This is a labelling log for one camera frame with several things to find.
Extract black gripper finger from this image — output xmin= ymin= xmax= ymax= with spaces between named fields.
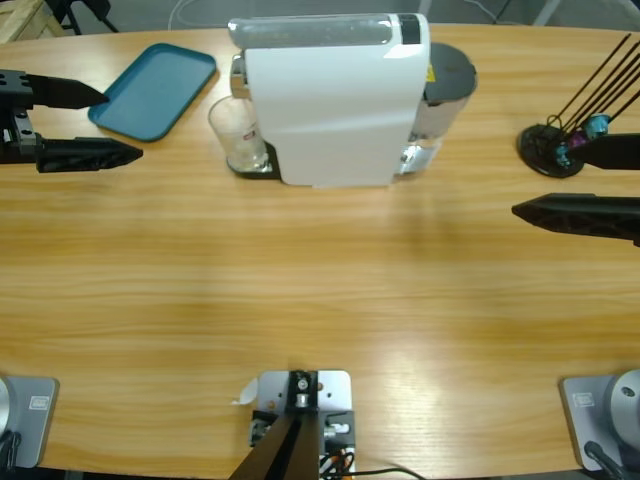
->
xmin=567 ymin=132 xmax=640 ymax=171
xmin=511 ymin=193 xmax=640 ymax=248

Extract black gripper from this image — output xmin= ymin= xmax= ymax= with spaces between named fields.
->
xmin=0 ymin=71 xmax=144 ymax=174

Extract clear glass cup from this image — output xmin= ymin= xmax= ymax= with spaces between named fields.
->
xmin=207 ymin=95 xmax=271 ymax=174

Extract white capsule coffee machine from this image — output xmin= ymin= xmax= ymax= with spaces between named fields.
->
xmin=227 ymin=13 xmax=479 ymax=190

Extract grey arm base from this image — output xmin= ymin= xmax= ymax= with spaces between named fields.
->
xmin=0 ymin=375 xmax=60 ymax=469
xmin=558 ymin=369 xmax=640 ymax=471

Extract black capsule holder with rods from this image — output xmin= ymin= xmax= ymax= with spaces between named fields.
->
xmin=517 ymin=33 xmax=640 ymax=179

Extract teal plastic tray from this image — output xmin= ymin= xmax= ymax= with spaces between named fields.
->
xmin=87 ymin=42 xmax=219 ymax=144

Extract wooden crate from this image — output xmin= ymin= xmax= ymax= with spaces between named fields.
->
xmin=0 ymin=0 xmax=66 ymax=45

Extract grey metal furniture leg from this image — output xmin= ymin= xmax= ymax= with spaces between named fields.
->
xmin=532 ymin=0 xmax=564 ymax=26

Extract white paper tag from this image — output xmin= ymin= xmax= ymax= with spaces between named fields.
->
xmin=229 ymin=378 xmax=260 ymax=407

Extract white floor cable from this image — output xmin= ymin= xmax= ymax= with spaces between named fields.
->
xmin=168 ymin=0 xmax=236 ymax=31

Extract black base cable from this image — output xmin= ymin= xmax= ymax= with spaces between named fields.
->
xmin=0 ymin=432 xmax=22 ymax=470
xmin=584 ymin=441 xmax=626 ymax=480

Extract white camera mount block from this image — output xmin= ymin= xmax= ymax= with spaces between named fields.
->
xmin=249 ymin=369 xmax=357 ymax=476

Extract black mount cable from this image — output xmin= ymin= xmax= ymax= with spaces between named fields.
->
xmin=349 ymin=467 xmax=426 ymax=480

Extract orange mount wires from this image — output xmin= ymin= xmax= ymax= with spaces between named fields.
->
xmin=319 ymin=447 xmax=356 ymax=475

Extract black camera post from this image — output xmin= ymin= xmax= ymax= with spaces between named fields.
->
xmin=229 ymin=369 xmax=321 ymax=480

